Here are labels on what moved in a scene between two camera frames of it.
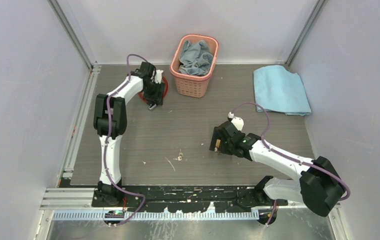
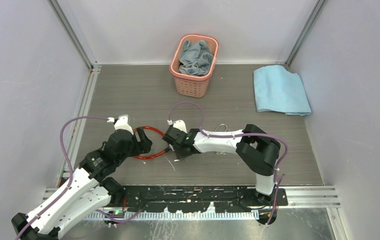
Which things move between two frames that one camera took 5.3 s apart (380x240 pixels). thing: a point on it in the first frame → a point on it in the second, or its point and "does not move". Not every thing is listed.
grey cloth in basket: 195,58 does not move
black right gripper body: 225,146 → 180,154
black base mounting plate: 185,199 does not move
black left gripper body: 154,92 → 137,147
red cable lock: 164,96 → 153,155
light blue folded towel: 278,90 does not move
